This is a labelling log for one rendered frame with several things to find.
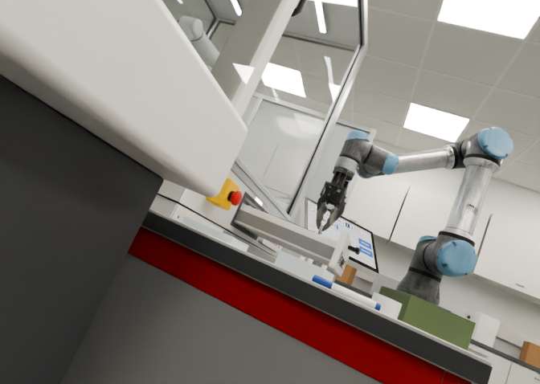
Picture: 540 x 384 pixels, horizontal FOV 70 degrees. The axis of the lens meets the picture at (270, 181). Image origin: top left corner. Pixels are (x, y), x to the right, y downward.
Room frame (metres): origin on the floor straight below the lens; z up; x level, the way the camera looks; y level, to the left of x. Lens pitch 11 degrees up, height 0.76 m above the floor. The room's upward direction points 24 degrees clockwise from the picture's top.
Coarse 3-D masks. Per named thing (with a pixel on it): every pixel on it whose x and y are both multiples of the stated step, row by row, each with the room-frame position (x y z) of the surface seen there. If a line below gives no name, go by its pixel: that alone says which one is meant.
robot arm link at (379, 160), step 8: (376, 152) 1.23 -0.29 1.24; (384, 152) 1.23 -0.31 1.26; (368, 160) 1.24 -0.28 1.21; (376, 160) 1.23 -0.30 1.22; (384, 160) 1.23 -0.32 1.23; (392, 160) 1.23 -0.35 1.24; (368, 168) 1.31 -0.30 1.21; (376, 168) 1.26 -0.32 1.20; (384, 168) 1.24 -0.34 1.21; (392, 168) 1.24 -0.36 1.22
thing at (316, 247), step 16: (240, 208) 1.20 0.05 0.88; (240, 224) 1.22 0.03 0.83; (256, 224) 1.17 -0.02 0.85; (272, 224) 1.15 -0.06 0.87; (288, 224) 1.14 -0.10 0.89; (272, 240) 1.30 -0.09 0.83; (288, 240) 1.13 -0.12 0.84; (304, 240) 1.12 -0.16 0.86; (320, 240) 1.10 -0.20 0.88; (320, 256) 1.10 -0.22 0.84
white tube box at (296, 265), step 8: (280, 256) 0.94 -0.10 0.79; (288, 256) 0.93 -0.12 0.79; (280, 264) 0.94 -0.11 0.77; (288, 264) 0.93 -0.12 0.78; (296, 264) 0.92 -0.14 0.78; (304, 264) 0.91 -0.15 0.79; (312, 264) 0.90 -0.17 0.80; (296, 272) 0.92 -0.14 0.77; (304, 272) 0.91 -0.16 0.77; (312, 272) 0.90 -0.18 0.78; (320, 272) 0.89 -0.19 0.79; (328, 272) 0.91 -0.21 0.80
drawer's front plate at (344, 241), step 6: (342, 234) 1.07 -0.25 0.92; (348, 234) 1.08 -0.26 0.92; (342, 240) 1.07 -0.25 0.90; (348, 240) 1.14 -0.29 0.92; (336, 246) 1.07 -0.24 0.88; (342, 246) 1.06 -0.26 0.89; (336, 252) 1.07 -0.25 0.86; (348, 252) 1.26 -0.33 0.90; (336, 258) 1.07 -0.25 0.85; (348, 258) 1.33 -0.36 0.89; (330, 264) 1.07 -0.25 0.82; (336, 264) 1.08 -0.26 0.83; (342, 264) 1.24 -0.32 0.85; (336, 270) 1.13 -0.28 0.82
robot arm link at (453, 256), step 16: (496, 128) 1.20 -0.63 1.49; (464, 144) 1.30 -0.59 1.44; (480, 144) 1.20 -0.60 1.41; (496, 144) 1.19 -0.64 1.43; (512, 144) 1.19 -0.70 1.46; (464, 160) 1.26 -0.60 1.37; (480, 160) 1.21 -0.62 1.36; (496, 160) 1.20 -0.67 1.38; (464, 176) 1.25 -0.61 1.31; (480, 176) 1.21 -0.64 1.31; (464, 192) 1.23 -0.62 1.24; (480, 192) 1.21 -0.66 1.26; (464, 208) 1.22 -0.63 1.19; (480, 208) 1.22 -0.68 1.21; (448, 224) 1.25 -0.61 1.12; (464, 224) 1.22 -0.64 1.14; (448, 240) 1.22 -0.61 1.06; (464, 240) 1.20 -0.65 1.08; (432, 256) 1.26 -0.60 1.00; (448, 256) 1.20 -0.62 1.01; (464, 256) 1.19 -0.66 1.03; (448, 272) 1.21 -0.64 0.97; (464, 272) 1.20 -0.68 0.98
